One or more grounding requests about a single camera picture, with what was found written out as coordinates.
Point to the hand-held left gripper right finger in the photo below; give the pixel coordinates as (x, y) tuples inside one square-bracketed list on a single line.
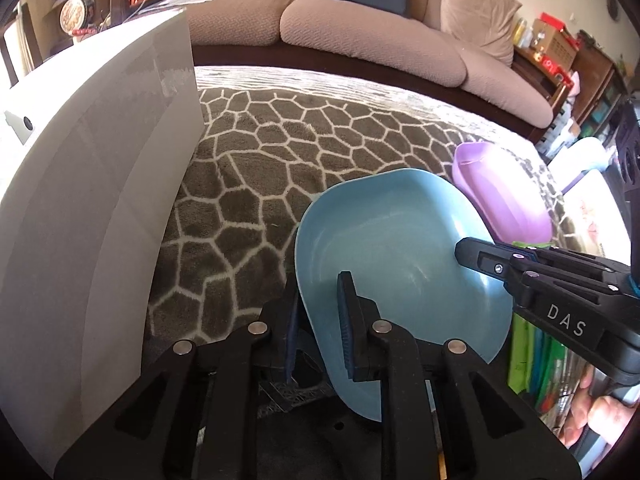
[(347, 330)]

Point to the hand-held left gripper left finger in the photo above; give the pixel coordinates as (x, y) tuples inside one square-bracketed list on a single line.
[(292, 332)]

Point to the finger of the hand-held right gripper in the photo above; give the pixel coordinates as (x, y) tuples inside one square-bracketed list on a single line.
[(575, 261), (550, 305)]

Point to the purple plate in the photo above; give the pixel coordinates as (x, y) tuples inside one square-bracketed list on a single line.
[(500, 195)]

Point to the blue plate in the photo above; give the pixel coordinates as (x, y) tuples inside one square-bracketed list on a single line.
[(400, 240)]

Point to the white storage box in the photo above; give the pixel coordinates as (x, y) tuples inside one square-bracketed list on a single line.
[(90, 185)]

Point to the person's right hand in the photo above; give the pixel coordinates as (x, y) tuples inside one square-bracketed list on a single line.
[(602, 412)]

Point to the green printed packet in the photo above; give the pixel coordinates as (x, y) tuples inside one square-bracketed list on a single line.
[(520, 355)]

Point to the white tray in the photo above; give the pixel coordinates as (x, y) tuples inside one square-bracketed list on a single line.
[(595, 195)]

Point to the grey patterned blanket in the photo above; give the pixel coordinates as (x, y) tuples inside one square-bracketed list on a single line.
[(250, 160)]

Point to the wooden cabinet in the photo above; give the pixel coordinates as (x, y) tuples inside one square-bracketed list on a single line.
[(595, 75)]

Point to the cardboard box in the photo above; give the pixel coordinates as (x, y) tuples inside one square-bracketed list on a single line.
[(555, 42)]

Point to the yellow bottle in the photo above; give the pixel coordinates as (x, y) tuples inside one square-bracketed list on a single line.
[(521, 32)]

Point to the large beige pillow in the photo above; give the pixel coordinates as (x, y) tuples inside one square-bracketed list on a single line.
[(480, 15)]

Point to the beige sofa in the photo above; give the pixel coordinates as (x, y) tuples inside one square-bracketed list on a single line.
[(360, 35)]

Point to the white papers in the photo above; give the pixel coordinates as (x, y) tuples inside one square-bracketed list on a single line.
[(185, 1)]

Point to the dark wooden chair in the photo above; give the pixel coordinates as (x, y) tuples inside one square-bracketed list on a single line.
[(22, 40)]

